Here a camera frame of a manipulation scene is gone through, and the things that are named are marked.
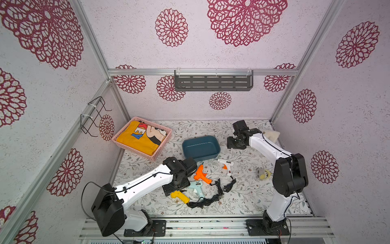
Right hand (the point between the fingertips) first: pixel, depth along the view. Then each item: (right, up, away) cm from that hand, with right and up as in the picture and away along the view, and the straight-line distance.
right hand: (230, 142), depth 94 cm
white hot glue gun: (-2, -14, +1) cm, 14 cm away
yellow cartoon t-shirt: (-57, +3, +9) cm, 58 cm away
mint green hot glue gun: (-20, -25, -8) cm, 33 cm away
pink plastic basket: (-49, -10, -1) cm, 50 cm away
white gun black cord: (-3, -25, -8) cm, 26 cm away
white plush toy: (+27, +4, +1) cm, 28 cm away
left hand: (-30, -23, -17) cm, 41 cm away
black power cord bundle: (-17, -30, -15) cm, 38 cm away
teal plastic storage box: (-17, -4, +12) cm, 21 cm away
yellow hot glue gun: (-31, -28, -10) cm, 43 cm away
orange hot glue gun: (-19, -19, -4) cm, 27 cm away
